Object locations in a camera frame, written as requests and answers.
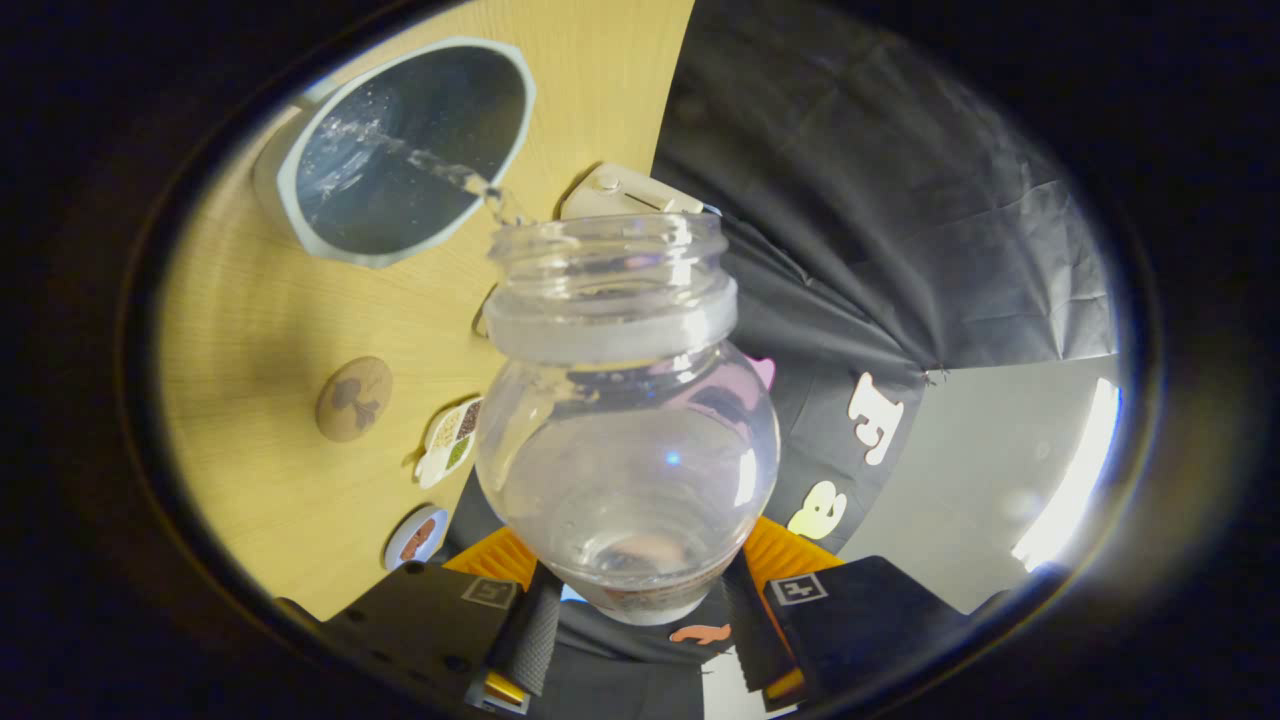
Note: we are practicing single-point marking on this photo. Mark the white divided bean dish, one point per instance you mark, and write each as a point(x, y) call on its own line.
point(450, 440)

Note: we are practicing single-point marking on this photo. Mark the black backdrop cloth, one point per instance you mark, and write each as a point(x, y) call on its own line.
point(850, 200)

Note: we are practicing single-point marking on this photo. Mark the clear plastic juice bottle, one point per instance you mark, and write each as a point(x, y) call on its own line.
point(625, 480)

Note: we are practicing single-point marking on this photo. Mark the wooden table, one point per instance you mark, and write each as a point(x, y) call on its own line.
point(260, 320)

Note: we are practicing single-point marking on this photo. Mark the round wooden coaster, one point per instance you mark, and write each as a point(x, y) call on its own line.
point(354, 400)

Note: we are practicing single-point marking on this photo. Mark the white toaster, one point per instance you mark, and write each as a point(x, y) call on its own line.
point(625, 195)

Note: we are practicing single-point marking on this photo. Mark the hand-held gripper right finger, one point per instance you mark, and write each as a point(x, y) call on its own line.
point(860, 620)

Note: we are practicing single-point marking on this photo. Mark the brown cookie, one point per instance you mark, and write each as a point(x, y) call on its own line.
point(418, 538)

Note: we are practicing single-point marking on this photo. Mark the pale green cup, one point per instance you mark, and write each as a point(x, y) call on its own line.
point(400, 215)

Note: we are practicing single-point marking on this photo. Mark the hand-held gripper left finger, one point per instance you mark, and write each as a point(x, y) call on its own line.
point(440, 620)

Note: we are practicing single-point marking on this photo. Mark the light blue plate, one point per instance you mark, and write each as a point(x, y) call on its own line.
point(400, 555)

